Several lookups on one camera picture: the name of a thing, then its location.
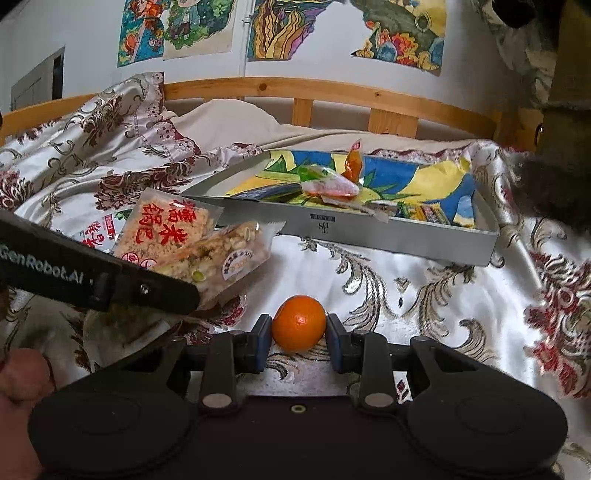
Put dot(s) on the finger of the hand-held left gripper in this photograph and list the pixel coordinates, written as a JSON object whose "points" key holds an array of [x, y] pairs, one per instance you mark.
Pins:
{"points": [[152, 290]]}

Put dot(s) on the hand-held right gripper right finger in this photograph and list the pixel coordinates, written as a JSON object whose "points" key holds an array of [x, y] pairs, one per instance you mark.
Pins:
{"points": [[333, 344]]}

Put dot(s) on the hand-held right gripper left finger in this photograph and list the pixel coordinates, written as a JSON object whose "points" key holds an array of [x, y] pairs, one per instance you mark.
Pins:
{"points": [[265, 337]]}

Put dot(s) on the mandarin orange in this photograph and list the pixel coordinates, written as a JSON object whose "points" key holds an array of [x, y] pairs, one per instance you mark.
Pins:
{"points": [[298, 323]]}

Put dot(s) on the rice cracker packet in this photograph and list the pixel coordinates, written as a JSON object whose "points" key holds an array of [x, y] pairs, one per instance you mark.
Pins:
{"points": [[161, 230]]}

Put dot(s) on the white green snack pouch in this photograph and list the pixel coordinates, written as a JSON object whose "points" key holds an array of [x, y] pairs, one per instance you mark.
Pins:
{"points": [[108, 228]]}

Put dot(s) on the blue nut bar packet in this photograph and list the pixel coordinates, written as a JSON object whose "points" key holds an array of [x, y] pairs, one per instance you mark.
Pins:
{"points": [[221, 254]]}

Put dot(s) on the grey tray box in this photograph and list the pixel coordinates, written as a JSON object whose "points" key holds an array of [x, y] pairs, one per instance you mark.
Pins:
{"points": [[369, 235]]}

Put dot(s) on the pink clear snack packet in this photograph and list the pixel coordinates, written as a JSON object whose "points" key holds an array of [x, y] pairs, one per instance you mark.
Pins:
{"points": [[332, 184]]}

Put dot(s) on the orange clear snack packet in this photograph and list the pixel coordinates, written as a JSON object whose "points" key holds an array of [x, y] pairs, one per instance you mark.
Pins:
{"points": [[354, 161]]}

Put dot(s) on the person's left hand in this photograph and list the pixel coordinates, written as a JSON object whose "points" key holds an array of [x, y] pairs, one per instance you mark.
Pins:
{"points": [[23, 374]]}

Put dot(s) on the grey door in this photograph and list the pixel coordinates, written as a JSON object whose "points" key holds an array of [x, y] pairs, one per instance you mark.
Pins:
{"points": [[37, 83]]}

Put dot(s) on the crayon drawing paper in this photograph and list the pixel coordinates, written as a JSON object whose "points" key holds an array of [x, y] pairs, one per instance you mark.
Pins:
{"points": [[415, 180]]}

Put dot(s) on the cream pillow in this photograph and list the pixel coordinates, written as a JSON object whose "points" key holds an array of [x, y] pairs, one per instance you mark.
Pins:
{"points": [[231, 124]]}

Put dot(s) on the wooden bed headboard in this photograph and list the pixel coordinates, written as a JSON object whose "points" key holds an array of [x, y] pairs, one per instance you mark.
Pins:
{"points": [[277, 87]]}

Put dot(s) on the pale floral cloth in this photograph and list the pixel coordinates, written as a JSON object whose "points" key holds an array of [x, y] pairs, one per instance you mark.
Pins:
{"points": [[521, 60]]}

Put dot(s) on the olive coat with fur trim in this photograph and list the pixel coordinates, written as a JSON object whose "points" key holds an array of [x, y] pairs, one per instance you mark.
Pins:
{"points": [[568, 92]]}

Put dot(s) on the orange-haired girl wall poster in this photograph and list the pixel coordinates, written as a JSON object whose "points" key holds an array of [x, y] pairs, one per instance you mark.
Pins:
{"points": [[143, 37]]}

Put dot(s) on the white wall pipe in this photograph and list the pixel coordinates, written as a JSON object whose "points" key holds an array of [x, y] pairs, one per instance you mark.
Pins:
{"points": [[242, 46]]}

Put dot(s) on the blond child wall poster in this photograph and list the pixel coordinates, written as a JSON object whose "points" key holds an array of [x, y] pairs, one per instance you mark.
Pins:
{"points": [[198, 27]]}

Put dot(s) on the seaweed wall poster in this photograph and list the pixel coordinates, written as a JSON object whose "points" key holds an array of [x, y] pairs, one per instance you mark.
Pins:
{"points": [[286, 32]]}

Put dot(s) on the landscape wall poster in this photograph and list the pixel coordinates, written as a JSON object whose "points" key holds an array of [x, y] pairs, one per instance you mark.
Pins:
{"points": [[406, 41]]}

